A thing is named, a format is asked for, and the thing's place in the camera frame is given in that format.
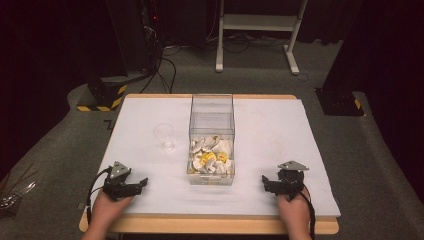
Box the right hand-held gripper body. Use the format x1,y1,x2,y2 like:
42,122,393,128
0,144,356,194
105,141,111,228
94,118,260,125
273,160,310,202

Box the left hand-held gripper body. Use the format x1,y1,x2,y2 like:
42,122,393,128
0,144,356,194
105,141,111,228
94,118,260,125
102,161,140,202

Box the person's left hand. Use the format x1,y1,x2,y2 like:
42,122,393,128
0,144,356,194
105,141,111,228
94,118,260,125
90,190,135,232

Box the person's right hand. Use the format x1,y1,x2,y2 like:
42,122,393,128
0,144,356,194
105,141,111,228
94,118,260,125
277,188,312,234

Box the white table mat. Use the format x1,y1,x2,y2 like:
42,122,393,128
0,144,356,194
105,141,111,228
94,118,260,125
95,97,342,218

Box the clear plastic cup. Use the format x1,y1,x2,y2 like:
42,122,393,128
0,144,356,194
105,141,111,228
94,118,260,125
152,122,176,151

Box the pile of white small pods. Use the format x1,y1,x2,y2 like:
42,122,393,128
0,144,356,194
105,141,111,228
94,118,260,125
188,134,234,176

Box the wooden table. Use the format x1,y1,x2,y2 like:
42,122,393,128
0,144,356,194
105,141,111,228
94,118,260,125
78,93,341,235

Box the clear plastic box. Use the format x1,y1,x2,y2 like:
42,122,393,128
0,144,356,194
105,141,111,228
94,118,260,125
186,93,236,186

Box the black yellow striped stand base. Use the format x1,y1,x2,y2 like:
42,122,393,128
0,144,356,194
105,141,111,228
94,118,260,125
76,75,129,113

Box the clear container with sticks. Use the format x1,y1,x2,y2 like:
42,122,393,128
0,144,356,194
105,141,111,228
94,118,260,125
0,161,38,216

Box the black equipment rack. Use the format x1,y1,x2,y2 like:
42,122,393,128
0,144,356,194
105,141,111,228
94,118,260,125
138,0,165,73

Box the white metal stand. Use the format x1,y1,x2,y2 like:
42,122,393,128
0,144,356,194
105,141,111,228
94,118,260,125
215,0,310,76

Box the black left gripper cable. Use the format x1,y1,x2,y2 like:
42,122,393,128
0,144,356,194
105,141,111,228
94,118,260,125
85,165,113,225

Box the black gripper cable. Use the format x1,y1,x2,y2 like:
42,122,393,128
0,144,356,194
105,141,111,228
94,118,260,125
299,186,317,240
85,165,113,225

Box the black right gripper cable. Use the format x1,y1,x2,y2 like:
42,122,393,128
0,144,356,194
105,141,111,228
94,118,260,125
299,186,317,240

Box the black floor cables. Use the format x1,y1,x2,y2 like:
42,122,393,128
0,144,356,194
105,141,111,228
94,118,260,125
139,34,301,95

